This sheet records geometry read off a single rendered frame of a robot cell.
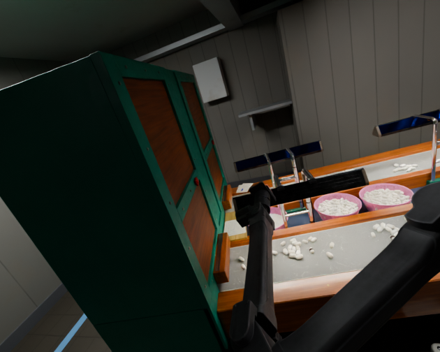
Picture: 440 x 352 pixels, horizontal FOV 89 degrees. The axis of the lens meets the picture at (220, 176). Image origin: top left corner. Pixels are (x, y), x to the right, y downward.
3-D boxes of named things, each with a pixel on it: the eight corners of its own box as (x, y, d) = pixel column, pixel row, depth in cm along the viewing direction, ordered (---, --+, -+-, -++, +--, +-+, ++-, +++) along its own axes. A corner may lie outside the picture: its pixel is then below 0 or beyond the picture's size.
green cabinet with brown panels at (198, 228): (211, 308, 89) (100, 49, 56) (92, 325, 98) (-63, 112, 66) (225, 177, 215) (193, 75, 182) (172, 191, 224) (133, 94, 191)
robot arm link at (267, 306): (288, 376, 37) (252, 336, 34) (259, 381, 39) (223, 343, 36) (277, 222, 75) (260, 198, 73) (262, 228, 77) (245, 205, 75)
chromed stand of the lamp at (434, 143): (465, 180, 139) (473, 108, 124) (429, 187, 142) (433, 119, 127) (439, 169, 156) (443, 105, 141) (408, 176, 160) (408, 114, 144)
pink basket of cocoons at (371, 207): (425, 214, 123) (426, 199, 120) (374, 223, 128) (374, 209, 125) (394, 192, 148) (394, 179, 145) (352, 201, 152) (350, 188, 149)
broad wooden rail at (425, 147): (455, 163, 173) (457, 141, 167) (232, 212, 203) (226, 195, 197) (442, 158, 184) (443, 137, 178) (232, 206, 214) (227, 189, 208)
